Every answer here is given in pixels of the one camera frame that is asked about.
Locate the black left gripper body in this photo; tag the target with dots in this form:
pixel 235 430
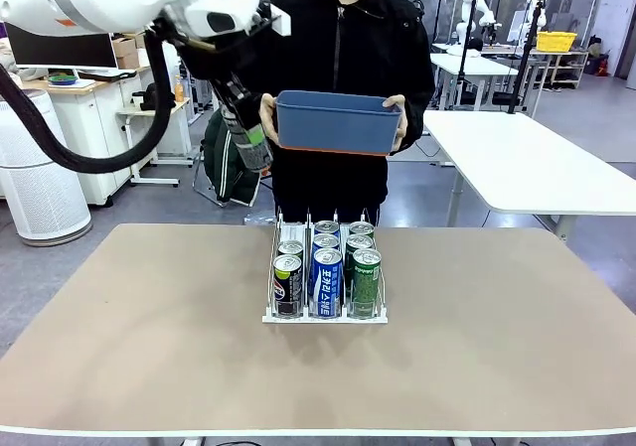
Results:
pixel 216 63

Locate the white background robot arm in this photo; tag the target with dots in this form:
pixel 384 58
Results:
pixel 467 14
pixel 541 16

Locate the yellow plastic crate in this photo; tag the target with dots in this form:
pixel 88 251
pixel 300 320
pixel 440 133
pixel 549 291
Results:
pixel 556 41

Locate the black keyboard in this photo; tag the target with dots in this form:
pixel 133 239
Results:
pixel 107 73

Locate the black can silver top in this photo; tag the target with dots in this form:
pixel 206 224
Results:
pixel 289 247

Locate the green beverage can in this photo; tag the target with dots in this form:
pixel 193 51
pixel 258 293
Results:
pixel 366 287
pixel 359 242
pixel 361 227

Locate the person's right hand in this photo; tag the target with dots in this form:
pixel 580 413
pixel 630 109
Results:
pixel 267 115

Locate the white side table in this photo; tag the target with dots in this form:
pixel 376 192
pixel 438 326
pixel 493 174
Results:
pixel 522 168

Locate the brown cardboard box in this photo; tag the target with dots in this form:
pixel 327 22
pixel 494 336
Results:
pixel 123 47

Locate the black hat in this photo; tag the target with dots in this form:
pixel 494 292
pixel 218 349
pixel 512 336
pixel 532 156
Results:
pixel 145 99

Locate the black grey beverage can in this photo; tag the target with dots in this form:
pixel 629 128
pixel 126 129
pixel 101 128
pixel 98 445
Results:
pixel 256 157

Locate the dark green striped jacket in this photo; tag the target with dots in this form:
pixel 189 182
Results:
pixel 223 178

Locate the wooden shelf cart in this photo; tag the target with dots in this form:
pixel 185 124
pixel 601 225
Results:
pixel 566 63

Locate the black pepsi can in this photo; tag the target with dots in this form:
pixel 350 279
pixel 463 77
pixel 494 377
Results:
pixel 288 287

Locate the red fire extinguisher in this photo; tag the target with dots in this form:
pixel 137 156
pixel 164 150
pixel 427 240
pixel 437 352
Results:
pixel 603 66

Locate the white background table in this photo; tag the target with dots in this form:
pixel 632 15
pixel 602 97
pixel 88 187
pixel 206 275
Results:
pixel 477 66

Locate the green plate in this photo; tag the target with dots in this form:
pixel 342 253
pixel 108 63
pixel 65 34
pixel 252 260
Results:
pixel 63 77

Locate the white paper cup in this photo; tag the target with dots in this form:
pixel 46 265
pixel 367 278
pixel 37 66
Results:
pixel 137 99

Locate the person's left forearm black sleeve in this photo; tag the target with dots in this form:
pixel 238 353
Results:
pixel 420 108

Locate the orange drink bottle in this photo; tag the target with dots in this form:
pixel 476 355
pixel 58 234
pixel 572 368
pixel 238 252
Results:
pixel 179 91

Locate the black tripod pole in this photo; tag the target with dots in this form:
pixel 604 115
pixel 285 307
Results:
pixel 464 53
pixel 526 53

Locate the white office cabinet desk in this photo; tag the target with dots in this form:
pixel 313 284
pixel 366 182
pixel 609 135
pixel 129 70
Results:
pixel 99 133

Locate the white air purifier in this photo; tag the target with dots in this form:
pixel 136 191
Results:
pixel 40 202

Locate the person's left hand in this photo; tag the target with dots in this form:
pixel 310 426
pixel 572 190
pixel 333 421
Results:
pixel 401 105

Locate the black computer monitor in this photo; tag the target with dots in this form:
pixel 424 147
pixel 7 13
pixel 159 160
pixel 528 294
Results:
pixel 64 48

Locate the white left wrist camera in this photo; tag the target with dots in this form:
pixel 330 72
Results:
pixel 282 21

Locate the small rolling side table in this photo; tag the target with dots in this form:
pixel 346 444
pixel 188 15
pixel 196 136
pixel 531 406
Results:
pixel 131 112

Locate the person in black jacket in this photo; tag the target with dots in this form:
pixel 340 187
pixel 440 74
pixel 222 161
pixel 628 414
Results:
pixel 348 58

